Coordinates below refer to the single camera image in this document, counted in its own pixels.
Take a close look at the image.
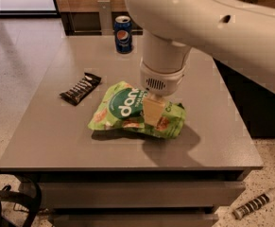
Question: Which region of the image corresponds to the left metal rail bracket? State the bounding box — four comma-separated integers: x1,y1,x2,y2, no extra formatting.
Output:
97,0,113,36

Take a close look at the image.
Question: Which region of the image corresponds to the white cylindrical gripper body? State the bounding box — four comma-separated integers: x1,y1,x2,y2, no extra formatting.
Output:
140,59,186,96

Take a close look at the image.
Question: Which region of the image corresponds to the green rice chip bag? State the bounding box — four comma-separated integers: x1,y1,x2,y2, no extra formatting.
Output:
88,81,186,139

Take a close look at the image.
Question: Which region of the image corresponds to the blue pepsi can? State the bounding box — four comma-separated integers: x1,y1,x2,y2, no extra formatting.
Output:
114,15,132,54

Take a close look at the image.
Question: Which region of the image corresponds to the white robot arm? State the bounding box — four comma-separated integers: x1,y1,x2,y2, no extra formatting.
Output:
125,0,275,126

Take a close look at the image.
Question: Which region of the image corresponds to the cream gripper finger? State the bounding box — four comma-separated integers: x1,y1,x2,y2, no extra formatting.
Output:
143,94,165,126

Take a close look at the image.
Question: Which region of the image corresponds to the dark brown snack bar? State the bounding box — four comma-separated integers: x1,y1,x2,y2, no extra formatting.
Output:
60,73,101,106

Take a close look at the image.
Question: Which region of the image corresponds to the upper grey drawer front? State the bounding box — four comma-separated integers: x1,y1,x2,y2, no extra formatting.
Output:
40,182,245,208

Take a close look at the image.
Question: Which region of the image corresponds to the black chair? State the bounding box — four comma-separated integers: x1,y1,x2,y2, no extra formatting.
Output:
0,170,43,227

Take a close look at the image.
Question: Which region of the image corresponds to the lower grey drawer front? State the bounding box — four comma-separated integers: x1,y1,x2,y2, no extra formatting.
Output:
49,214,218,227

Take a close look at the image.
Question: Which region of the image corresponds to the grey drawer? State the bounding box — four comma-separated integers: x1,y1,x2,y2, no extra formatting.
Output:
49,214,218,227
40,182,245,208

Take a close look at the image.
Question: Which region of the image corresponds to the white power strip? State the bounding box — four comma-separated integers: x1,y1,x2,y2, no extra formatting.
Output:
232,188,275,220

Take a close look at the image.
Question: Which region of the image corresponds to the horizontal metal rail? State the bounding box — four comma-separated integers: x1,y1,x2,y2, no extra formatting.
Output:
71,29,143,36

